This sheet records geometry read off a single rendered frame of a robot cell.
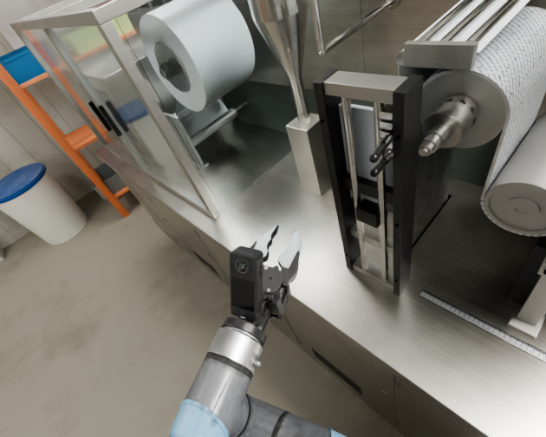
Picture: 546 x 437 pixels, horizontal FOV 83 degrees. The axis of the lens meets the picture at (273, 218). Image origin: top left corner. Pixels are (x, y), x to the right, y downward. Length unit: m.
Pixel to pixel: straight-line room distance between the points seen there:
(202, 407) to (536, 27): 0.77
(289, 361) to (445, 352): 1.11
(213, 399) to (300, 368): 1.33
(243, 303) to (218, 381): 0.11
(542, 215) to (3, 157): 3.81
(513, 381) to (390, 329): 0.24
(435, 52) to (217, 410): 0.58
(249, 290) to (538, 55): 0.59
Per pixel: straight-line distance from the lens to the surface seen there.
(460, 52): 0.55
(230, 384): 0.47
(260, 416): 0.54
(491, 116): 0.62
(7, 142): 3.82
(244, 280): 0.47
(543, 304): 0.81
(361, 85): 0.52
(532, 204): 0.69
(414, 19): 0.98
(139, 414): 2.09
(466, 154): 1.09
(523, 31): 0.72
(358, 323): 0.83
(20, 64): 2.86
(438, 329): 0.84
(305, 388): 1.75
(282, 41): 0.87
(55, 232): 3.49
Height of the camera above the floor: 1.66
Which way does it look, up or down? 44 degrees down
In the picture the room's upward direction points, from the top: 22 degrees counter-clockwise
